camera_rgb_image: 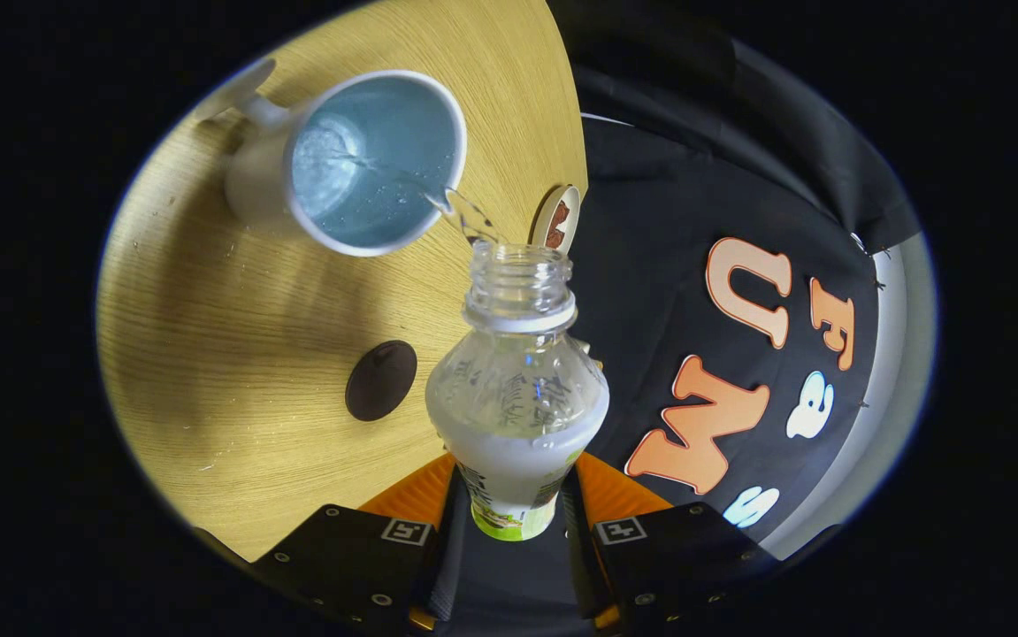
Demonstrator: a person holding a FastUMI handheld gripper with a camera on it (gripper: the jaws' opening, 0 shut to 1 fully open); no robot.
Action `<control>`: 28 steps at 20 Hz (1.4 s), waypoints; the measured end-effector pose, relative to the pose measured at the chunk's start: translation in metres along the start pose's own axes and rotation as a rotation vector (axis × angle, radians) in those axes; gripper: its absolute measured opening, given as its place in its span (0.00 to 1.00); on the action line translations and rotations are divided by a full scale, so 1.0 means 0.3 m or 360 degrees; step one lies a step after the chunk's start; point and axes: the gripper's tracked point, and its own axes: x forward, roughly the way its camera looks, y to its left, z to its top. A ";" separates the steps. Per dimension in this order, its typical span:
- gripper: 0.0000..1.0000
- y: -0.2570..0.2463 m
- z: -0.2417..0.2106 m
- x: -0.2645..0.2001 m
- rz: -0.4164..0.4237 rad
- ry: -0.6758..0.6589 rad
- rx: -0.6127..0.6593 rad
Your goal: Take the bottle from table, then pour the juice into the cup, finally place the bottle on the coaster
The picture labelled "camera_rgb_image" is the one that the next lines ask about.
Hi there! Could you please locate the white round plate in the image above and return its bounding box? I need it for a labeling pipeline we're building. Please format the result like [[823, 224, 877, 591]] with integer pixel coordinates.
[[528, 184, 582, 256]]

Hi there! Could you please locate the wooden table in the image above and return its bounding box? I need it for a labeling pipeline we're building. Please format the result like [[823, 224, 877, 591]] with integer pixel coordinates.
[[96, 0, 589, 564]]

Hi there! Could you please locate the dark brown round coaster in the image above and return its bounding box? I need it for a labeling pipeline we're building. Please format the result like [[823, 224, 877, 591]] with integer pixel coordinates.
[[345, 340, 418, 423]]

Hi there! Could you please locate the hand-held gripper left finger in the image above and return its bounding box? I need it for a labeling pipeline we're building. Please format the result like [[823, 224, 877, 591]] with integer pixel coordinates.
[[248, 451, 471, 633]]

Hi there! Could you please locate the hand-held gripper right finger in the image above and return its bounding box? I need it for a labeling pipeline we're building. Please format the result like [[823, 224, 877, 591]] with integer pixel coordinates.
[[562, 451, 779, 633]]

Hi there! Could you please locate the white cup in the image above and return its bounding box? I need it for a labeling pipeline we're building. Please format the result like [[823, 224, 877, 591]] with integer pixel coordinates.
[[193, 58, 469, 258]]

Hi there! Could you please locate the clear plastic juice bottle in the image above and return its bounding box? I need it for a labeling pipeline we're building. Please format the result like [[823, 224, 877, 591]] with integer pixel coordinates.
[[425, 241, 611, 542]]

